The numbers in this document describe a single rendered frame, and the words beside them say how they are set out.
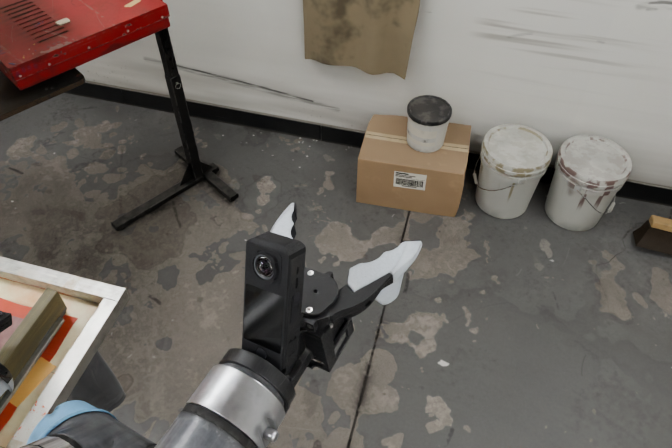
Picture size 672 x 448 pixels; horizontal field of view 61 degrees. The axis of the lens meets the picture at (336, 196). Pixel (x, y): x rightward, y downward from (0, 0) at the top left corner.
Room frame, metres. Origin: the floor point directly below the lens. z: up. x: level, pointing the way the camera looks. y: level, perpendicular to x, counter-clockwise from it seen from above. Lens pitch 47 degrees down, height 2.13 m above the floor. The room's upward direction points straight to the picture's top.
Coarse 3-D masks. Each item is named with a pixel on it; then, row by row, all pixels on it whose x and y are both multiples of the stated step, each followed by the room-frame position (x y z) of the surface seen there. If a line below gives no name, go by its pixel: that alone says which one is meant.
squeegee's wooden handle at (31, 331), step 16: (48, 304) 0.69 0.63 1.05; (64, 304) 0.72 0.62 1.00; (32, 320) 0.65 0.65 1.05; (48, 320) 0.67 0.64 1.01; (16, 336) 0.61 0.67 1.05; (32, 336) 0.62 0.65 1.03; (0, 352) 0.57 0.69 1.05; (16, 352) 0.58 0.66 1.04; (32, 352) 0.60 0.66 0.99; (16, 368) 0.56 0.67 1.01
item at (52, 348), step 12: (0, 300) 0.76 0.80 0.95; (12, 312) 0.73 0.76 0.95; (24, 312) 0.73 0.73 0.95; (12, 324) 0.70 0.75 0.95; (72, 324) 0.70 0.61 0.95; (0, 336) 0.66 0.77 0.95; (60, 336) 0.67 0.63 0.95; (0, 348) 0.63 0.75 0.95; (48, 348) 0.64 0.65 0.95; (48, 360) 0.61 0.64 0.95
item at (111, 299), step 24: (0, 264) 0.84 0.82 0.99; (24, 264) 0.84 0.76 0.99; (48, 288) 0.79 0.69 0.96; (72, 288) 0.77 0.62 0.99; (96, 288) 0.77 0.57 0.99; (120, 288) 0.77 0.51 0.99; (96, 312) 0.71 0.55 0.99; (120, 312) 0.73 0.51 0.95; (96, 336) 0.65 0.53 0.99; (72, 360) 0.59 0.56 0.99; (48, 384) 0.53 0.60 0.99; (72, 384) 0.54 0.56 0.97; (48, 408) 0.48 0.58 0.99; (24, 432) 0.43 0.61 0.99
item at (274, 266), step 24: (264, 240) 0.29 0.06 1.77; (288, 240) 0.29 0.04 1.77; (264, 264) 0.27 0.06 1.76; (288, 264) 0.27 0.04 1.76; (264, 288) 0.27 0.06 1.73; (288, 288) 0.26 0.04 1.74; (264, 312) 0.26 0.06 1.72; (288, 312) 0.25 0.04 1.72; (264, 336) 0.24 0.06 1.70; (288, 336) 0.24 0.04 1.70; (288, 360) 0.23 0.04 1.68
